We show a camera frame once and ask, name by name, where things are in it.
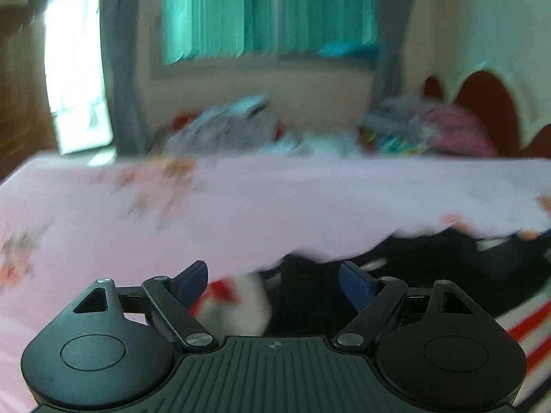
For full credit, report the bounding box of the striped knit sweater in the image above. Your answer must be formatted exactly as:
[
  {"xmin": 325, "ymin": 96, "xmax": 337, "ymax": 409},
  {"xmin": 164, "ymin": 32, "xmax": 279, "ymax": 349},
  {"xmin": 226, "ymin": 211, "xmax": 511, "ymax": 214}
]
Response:
[{"xmin": 189, "ymin": 224, "xmax": 551, "ymax": 413}]

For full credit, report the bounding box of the grey curtain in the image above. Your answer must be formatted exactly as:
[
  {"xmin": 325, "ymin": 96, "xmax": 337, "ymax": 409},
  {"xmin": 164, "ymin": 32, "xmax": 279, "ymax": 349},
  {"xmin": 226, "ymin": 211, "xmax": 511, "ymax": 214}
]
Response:
[
  {"xmin": 369, "ymin": 0, "xmax": 421, "ymax": 105},
  {"xmin": 97, "ymin": 0, "xmax": 152, "ymax": 156}
]

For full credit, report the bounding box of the pink floral bed sheet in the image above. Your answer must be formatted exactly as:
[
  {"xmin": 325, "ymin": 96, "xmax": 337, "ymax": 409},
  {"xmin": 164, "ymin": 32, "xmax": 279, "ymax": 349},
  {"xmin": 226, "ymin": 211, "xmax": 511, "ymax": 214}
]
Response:
[{"xmin": 0, "ymin": 155, "xmax": 551, "ymax": 413}]

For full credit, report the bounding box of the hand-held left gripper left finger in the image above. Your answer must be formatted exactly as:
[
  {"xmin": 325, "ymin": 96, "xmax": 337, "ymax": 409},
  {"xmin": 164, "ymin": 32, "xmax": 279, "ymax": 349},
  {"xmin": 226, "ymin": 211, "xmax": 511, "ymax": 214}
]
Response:
[{"xmin": 73, "ymin": 261, "xmax": 215, "ymax": 350}]

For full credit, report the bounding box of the green glass window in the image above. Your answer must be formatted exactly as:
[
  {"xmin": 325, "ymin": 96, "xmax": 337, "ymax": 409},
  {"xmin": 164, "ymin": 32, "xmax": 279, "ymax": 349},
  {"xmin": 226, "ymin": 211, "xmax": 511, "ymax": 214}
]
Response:
[{"xmin": 160, "ymin": 0, "xmax": 382, "ymax": 68}]

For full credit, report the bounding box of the stack of folded clothes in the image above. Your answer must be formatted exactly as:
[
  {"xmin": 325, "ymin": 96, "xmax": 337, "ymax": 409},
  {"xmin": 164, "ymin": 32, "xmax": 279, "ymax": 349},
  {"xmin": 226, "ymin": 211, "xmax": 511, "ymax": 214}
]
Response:
[{"xmin": 358, "ymin": 96, "xmax": 497, "ymax": 158}]

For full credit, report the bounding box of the teal pillow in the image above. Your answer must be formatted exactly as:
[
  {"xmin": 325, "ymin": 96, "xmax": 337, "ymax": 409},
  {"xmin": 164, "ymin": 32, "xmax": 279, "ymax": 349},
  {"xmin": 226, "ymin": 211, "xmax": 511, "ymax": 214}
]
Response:
[{"xmin": 318, "ymin": 43, "xmax": 382, "ymax": 60}]

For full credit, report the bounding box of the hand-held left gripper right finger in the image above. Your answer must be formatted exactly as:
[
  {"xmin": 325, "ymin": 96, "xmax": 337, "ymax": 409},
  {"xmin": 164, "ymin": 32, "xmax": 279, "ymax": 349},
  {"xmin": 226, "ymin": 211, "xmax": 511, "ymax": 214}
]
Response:
[{"xmin": 335, "ymin": 262, "xmax": 478, "ymax": 349}]

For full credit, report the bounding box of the grey clothes pile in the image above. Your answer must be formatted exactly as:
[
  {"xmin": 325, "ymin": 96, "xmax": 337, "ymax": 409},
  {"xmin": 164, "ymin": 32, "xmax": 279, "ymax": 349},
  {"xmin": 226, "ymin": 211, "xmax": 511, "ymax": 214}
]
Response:
[{"xmin": 165, "ymin": 94, "xmax": 279, "ymax": 156}]

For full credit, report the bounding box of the brown wooden door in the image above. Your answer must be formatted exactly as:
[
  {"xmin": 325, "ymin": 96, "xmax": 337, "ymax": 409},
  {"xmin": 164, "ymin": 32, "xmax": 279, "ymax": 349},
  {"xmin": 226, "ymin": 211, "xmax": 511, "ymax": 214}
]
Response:
[{"xmin": 0, "ymin": 3, "xmax": 59, "ymax": 181}]

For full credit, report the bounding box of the bright balcony doorway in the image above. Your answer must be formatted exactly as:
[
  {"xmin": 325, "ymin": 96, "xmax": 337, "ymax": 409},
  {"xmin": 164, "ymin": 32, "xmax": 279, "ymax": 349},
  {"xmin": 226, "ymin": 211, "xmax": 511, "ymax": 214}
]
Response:
[{"xmin": 42, "ymin": 0, "xmax": 115, "ymax": 156}]

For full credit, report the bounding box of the red and white headboard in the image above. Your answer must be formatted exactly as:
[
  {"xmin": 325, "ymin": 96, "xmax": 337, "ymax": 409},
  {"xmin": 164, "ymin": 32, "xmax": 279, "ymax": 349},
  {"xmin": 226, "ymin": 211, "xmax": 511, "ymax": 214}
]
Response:
[{"xmin": 421, "ymin": 70, "xmax": 551, "ymax": 158}]

